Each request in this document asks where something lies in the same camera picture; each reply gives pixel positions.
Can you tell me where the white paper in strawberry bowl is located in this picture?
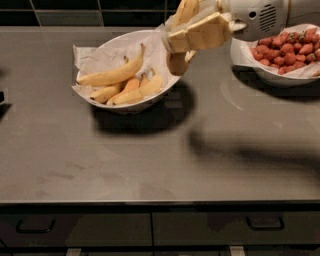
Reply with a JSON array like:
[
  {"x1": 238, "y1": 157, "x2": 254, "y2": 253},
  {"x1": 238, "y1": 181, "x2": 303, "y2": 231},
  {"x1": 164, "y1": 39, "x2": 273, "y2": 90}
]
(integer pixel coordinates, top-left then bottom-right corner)
[{"x1": 240, "y1": 23, "x2": 320, "y2": 80}]

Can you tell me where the dark drawer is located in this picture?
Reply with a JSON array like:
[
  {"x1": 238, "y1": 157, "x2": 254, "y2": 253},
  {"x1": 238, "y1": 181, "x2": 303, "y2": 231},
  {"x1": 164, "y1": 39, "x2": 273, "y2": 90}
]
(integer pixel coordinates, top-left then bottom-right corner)
[
  {"x1": 0, "y1": 214, "x2": 152, "y2": 248},
  {"x1": 152, "y1": 212, "x2": 320, "y2": 246}
]

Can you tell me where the small left banana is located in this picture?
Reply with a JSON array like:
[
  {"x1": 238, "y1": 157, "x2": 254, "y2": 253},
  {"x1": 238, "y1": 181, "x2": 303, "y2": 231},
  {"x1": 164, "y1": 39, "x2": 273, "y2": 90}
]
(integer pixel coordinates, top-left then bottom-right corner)
[{"x1": 90, "y1": 83, "x2": 122, "y2": 103}]

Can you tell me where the small orange-tinted banana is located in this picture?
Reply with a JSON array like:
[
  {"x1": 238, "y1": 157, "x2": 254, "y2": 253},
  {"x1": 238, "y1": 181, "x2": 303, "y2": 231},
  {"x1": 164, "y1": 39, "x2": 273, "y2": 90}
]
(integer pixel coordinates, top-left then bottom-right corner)
[{"x1": 107, "y1": 76, "x2": 140, "y2": 105}]

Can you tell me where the right dark drawer front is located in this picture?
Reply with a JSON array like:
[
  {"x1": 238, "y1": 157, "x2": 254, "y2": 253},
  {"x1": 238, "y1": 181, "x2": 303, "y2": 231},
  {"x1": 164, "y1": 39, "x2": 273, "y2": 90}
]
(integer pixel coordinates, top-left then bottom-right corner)
[{"x1": 152, "y1": 212, "x2": 320, "y2": 246}]

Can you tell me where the white strawberry bowl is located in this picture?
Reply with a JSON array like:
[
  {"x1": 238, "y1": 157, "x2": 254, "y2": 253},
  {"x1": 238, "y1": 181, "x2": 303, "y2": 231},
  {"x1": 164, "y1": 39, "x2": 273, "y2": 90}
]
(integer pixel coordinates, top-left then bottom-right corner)
[{"x1": 229, "y1": 23, "x2": 320, "y2": 88}]

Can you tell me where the left drawer black handle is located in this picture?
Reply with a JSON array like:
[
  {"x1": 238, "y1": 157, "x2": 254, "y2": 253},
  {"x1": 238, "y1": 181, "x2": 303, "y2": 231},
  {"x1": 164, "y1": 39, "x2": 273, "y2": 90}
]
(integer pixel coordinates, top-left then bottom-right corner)
[{"x1": 16, "y1": 215, "x2": 56, "y2": 234}]

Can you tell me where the white banana bowl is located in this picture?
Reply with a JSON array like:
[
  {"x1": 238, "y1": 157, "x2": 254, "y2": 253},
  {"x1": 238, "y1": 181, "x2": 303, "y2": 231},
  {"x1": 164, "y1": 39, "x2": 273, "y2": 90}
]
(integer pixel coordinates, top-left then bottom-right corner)
[{"x1": 73, "y1": 30, "x2": 179, "y2": 114}]

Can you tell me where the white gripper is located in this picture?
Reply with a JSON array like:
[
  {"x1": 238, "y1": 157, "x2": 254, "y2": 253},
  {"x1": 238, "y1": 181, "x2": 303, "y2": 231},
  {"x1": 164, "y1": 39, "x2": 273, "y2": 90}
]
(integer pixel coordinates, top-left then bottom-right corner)
[{"x1": 161, "y1": 0, "x2": 290, "y2": 51}]

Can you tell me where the left dark drawer front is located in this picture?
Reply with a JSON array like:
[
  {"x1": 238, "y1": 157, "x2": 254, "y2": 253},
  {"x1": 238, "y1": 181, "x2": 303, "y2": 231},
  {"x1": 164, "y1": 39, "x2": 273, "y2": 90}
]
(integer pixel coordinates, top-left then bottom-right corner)
[{"x1": 0, "y1": 214, "x2": 152, "y2": 248}]

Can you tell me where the pile of red strawberries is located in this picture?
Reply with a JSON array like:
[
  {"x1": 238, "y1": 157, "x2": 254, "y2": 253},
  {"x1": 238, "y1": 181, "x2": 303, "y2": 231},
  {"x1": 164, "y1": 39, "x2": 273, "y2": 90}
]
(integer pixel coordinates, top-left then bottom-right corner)
[{"x1": 250, "y1": 27, "x2": 320, "y2": 75}]

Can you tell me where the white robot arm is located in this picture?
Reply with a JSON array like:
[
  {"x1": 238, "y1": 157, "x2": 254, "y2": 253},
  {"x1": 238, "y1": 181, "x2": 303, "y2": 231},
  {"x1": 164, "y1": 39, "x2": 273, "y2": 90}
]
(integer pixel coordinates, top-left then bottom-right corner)
[{"x1": 161, "y1": 0, "x2": 320, "y2": 53}]

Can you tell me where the right drawer black handle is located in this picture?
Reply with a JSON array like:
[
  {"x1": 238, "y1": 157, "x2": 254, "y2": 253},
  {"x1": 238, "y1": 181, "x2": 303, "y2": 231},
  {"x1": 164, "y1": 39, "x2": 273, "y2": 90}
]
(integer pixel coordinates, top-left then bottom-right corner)
[{"x1": 246, "y1": 214, "x2": 285, "y2": 231}]

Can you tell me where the white paper in banana bowl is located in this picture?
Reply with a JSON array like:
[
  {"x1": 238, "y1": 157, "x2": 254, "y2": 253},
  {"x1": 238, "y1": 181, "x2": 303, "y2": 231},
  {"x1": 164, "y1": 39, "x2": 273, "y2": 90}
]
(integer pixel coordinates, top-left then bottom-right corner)
[{"x1": 72, "y1": 30, "x2": 180, "y2": 113}]

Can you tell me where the long top banana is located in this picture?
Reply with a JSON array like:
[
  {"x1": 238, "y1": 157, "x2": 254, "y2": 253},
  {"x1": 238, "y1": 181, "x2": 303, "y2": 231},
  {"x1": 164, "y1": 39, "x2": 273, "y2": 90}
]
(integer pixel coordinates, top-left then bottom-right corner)
[{"x1": 77, "y1": 44, "x2": 146, "y2": 87}]

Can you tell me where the dark object at left edge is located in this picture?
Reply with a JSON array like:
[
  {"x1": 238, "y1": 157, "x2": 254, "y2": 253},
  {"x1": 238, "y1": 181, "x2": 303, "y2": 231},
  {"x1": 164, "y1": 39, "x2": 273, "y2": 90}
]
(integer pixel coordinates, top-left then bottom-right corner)
[{"x1": 0, "y1": 91, "x2": 5, "y2": 104}]

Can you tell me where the drawer black handle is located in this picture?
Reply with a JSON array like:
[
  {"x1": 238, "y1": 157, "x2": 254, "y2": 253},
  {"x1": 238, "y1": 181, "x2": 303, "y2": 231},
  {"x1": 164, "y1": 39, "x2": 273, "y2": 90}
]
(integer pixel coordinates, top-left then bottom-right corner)
[
  {"x1": 246, "y1": 214, "x2": 285, "y2": 231},
  {"x1": 16, "y1": 215, "x2": 56, "y2": 234}
]

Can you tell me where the right lower banana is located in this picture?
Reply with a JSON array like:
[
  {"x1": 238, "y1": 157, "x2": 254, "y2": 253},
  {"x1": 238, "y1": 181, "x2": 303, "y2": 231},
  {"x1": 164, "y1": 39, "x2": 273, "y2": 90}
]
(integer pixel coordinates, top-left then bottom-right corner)
[{"x1": 113, "y1": 68, "x2": 163, "y2": 105}]

